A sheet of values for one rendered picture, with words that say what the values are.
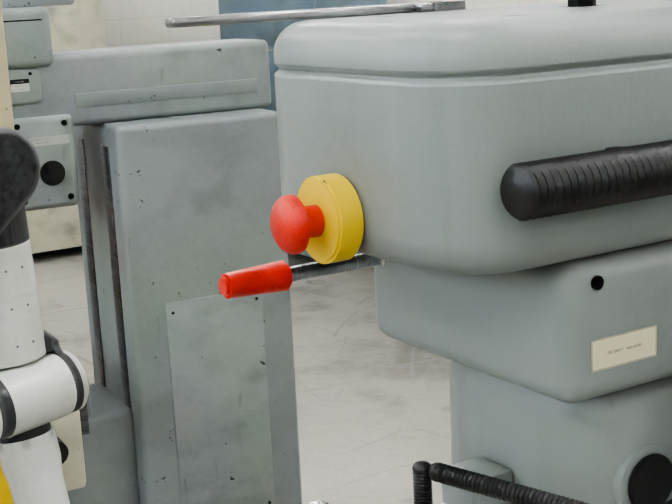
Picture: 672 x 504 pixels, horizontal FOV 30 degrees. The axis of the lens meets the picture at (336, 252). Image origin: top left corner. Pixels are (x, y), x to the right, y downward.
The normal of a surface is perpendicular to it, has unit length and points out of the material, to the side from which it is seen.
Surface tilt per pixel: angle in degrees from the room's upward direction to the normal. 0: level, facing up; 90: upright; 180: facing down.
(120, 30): 90
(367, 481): 0
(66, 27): 90
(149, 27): 90
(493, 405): 90
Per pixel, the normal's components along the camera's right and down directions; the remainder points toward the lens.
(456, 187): -0.33, 0.22
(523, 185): -0.85, 0.15
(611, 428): 0.07, 0.21
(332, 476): -0.05, -0.98
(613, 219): 0.52, 0.15
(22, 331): 0.73, 0.11
